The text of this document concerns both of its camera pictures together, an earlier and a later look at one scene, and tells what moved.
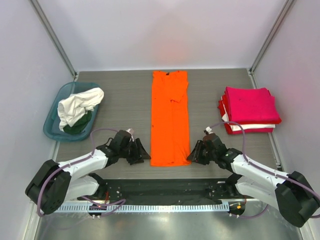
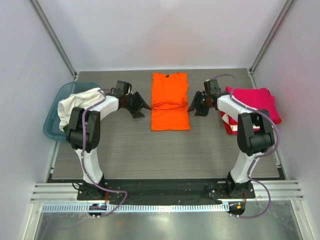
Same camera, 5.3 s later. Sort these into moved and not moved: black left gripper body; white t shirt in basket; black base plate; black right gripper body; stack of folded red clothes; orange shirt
Moved: orange shirt; black right gripper body; black left gripper body
Not moved: white t shirt in basket; stack of folded red clothes; black base plate
